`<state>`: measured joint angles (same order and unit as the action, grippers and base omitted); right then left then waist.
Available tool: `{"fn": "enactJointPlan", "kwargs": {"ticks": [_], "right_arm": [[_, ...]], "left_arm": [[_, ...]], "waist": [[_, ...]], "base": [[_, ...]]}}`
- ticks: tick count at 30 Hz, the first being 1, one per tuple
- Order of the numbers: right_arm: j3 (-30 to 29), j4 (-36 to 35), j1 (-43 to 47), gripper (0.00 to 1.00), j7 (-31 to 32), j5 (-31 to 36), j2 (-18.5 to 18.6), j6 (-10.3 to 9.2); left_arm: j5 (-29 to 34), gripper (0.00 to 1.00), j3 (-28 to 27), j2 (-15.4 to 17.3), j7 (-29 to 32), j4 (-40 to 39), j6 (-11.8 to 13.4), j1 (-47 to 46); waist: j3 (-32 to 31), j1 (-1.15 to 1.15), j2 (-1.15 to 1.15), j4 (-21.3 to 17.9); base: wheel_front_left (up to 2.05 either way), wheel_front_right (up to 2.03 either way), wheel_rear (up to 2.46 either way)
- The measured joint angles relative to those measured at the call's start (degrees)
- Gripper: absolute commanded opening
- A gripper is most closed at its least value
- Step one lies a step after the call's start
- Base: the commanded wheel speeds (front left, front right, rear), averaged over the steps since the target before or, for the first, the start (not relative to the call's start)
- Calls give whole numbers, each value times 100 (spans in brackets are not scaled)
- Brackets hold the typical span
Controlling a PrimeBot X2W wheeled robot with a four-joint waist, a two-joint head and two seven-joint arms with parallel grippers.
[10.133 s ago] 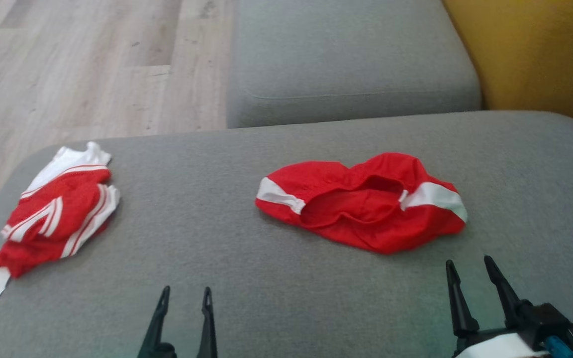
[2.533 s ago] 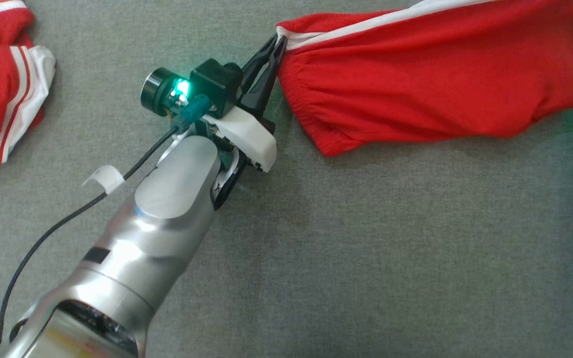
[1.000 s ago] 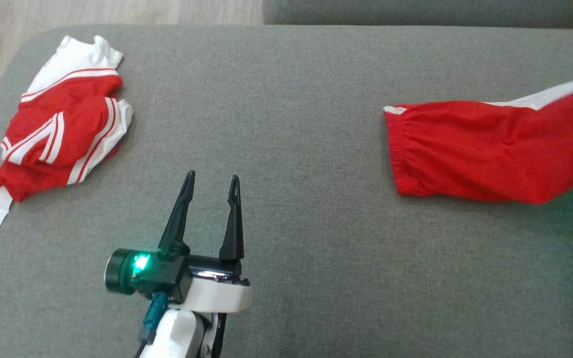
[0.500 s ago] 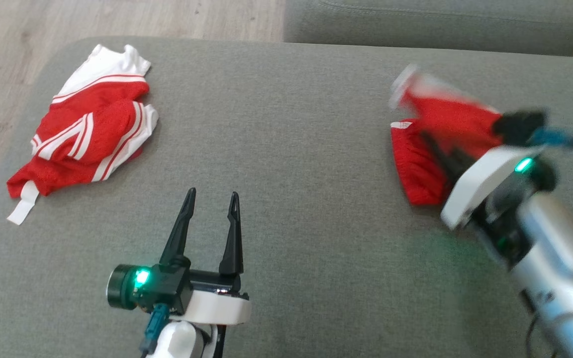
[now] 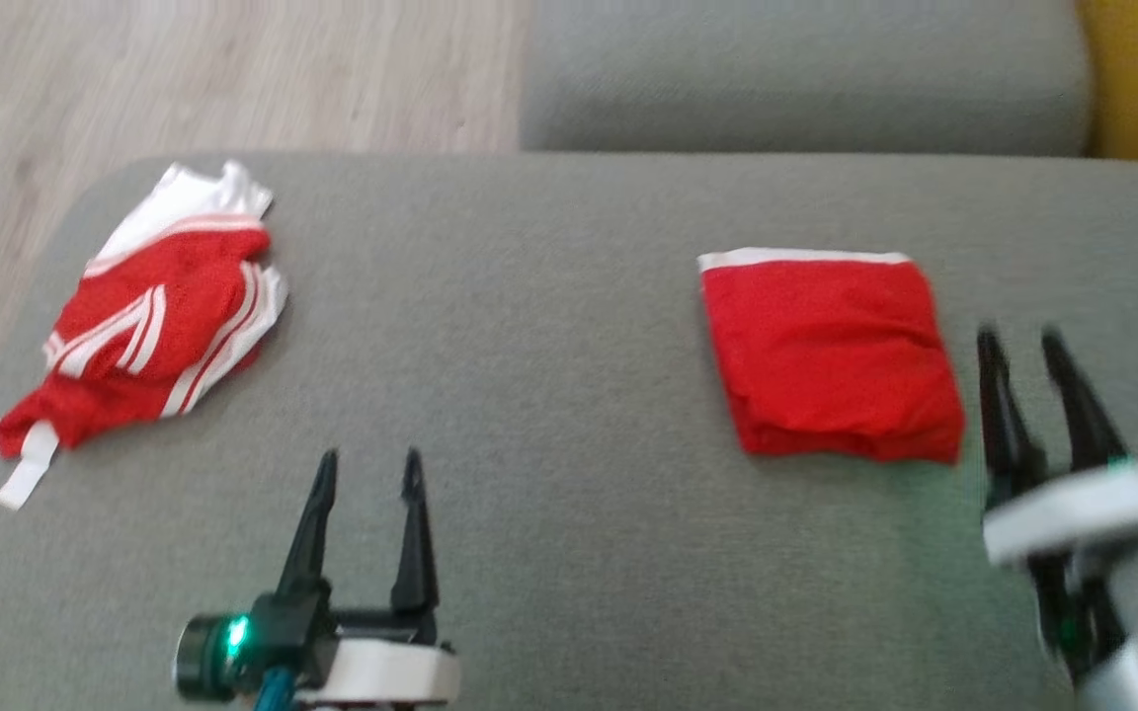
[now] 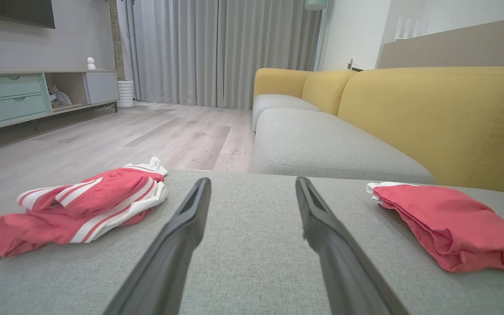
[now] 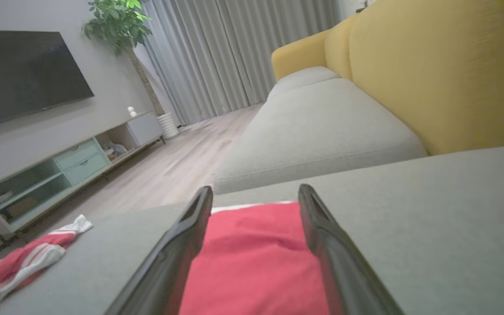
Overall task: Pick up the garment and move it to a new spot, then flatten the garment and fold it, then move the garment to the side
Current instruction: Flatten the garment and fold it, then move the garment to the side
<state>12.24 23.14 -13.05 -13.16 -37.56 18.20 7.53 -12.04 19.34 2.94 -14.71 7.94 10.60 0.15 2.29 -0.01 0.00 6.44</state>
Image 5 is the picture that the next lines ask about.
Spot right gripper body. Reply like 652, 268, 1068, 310
981, 402, 1138, 571

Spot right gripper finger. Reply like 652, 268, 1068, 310
1040, 329, 1129, 473
976, 326, 1047, 507

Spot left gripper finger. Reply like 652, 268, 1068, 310
276, 448, 340, 600
389, 447, 441, 610

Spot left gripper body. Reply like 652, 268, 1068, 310
174, 587, 462, 711

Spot red shirt with white band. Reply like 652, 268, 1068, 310
696, 247, 966, 465

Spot red white striped shorts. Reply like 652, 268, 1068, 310
0, 160, 289, 512

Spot grey fabric sofa seat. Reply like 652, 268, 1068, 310
0, 150, 1138, 711

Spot grey sofa cushion block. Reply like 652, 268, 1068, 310
520, 0, 1096, 156

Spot black cable with teal plug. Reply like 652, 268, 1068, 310
251, 666, 297, 711

